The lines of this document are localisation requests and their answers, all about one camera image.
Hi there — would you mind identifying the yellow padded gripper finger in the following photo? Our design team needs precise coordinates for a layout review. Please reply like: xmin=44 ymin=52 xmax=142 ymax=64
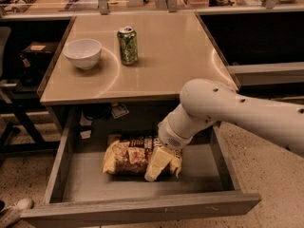
xmin=144 ymin=146 xmax=176 ymax=182

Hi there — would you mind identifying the brown sea salt chip bag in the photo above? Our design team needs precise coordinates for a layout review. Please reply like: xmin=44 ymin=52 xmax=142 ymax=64
xmin=102 ymin=134 xmax=182 ymax=177

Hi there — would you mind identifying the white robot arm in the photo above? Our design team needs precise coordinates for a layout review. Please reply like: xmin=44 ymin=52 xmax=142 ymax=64
xmin=144 ymin=79 xmax=304 ymax=181

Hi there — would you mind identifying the grey open drawer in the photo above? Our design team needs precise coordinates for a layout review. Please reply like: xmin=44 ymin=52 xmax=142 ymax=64
xmin=22 ymin=107 xmax=261 ymax=228

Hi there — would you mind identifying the grey cabinet with counter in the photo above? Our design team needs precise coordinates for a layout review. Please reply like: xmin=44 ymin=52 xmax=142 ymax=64
xmin=41 ymin=11 xmax=237 ymax=128

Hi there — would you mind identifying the white paper tag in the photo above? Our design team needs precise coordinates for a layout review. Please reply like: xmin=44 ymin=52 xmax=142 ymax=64
xmin=111 ymin=104 xmax=129 ymax=119

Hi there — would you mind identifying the green soda can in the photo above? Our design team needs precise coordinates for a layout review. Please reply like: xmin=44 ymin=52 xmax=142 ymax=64
xmin=117 ymin=26 xmax=138 ymax=66

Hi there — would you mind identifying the white bowl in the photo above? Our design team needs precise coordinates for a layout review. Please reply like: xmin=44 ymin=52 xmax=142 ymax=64
xmin=63 ymin=39 xmax=102 ymax=70

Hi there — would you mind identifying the white sneaker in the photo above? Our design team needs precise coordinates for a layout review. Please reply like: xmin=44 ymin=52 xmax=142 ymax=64
xmin=0 ymin=198 xmax=34 ymax=228

